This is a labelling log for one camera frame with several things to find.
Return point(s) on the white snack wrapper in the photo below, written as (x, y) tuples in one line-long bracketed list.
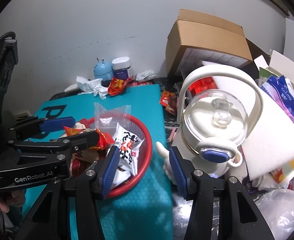
[(123, 173)]

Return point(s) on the small crumpled white wrapper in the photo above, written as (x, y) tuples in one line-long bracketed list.
[(146, 75)]

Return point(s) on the person's left hand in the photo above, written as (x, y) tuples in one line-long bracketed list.
[(15, 198)]

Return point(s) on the white black printed snack packet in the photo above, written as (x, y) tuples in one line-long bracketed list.
[(129, 144)]

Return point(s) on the white cartoon water bottle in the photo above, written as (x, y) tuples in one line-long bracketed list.
[(213, 126)]

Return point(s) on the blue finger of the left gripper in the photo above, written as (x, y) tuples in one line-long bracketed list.
[(81, 141), (58, 124)]

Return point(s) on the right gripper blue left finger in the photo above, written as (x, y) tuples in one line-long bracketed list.
[(108, 171)]

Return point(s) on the white open carton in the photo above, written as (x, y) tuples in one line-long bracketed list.
[(279, 65)]

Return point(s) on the clear plastic bag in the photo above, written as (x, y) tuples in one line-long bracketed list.
[(108, 120)]

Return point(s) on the red snack packet by jar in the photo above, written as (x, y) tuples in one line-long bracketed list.
[(117, 86)]

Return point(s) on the red plastic basket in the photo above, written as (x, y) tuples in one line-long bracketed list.
[(144, 159)]

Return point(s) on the teal bubble mat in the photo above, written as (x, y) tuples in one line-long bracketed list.
[(144, 211)]

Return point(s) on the white lid purple jar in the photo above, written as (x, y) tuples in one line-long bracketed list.
[(122, 68)]

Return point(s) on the white red plum drink bag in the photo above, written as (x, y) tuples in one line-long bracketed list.
[(80, 161)]

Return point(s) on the crumpled white tissue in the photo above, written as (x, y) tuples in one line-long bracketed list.
[(94, 87)]

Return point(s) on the cardboard box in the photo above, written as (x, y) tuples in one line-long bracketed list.
[(196, 37)]

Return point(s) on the purple white tissue pack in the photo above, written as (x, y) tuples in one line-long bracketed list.
[(281, 91)]

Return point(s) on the blue deer humidifier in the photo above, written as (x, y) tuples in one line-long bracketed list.
[(103, 70)]

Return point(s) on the red cartoon candy packet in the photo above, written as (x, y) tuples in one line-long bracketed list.
[(105, 140)]

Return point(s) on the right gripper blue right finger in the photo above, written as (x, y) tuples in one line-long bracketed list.
[(182, 170)]

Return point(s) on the white foam sheet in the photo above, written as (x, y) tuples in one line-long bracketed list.
[(270, 144)]

